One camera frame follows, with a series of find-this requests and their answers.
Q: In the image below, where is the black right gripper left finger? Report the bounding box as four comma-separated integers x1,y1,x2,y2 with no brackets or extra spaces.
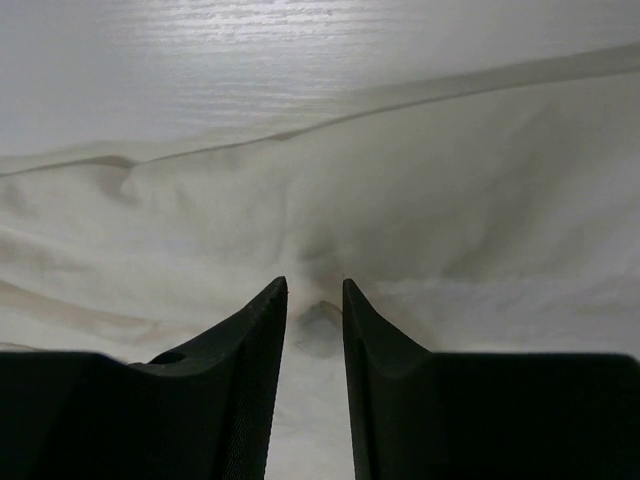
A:
1,277,288,479

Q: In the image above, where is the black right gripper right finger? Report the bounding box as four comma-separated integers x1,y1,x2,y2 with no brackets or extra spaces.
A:
342,280,639,479

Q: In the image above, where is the cream white t shirt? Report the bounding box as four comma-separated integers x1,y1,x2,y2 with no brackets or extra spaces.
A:
1,45,639,479

